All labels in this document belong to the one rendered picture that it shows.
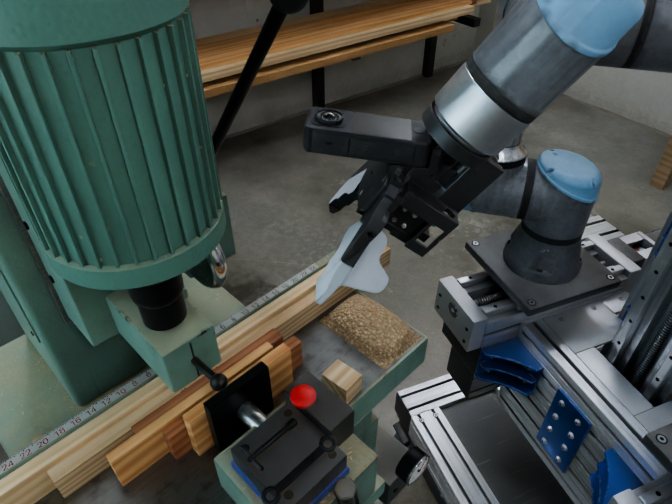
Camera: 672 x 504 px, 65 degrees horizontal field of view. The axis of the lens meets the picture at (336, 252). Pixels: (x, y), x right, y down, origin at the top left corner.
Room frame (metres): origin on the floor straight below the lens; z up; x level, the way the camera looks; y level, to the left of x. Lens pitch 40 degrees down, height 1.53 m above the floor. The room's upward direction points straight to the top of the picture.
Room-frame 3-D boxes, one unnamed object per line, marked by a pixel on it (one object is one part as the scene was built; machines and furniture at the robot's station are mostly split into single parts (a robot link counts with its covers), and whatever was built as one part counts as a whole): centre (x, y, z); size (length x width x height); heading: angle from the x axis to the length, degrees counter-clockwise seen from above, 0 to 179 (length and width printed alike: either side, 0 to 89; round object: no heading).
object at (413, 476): (0.46, -0.13, 0.65); 0.06 x 0.04 x 0.08; 135
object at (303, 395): (0.35, 0.04, 1.02); 0.03 x 0.03 x 0.01
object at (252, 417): (0.37, 0.10, 0.95); 0.09 x 0.07 x 0.09; 135
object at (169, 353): (0.44, 0.22, 1.03); 0.14 x 0.07 x 0.09; 45
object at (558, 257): (0.82, -0.42, 0.87); 0.15 x 0.15 x 0.10
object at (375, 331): (0.56, -0.05, 0.92); 0.14 x 0.09 x 0.04; 45
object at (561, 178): (0.83, -0.42, 0.98); 0.13 x 0.12 x 0.14; 74
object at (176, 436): (0.42, 0.13, 0.93); 0.22 x 0.02 x 0.05; 135
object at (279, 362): (0.41, 0.12, 0.94); 0.16 x 0.02 x 0.08; 135
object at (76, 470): (0.51, 0.12, 0.92); 0.60 x 0.02 x 0.04; 135
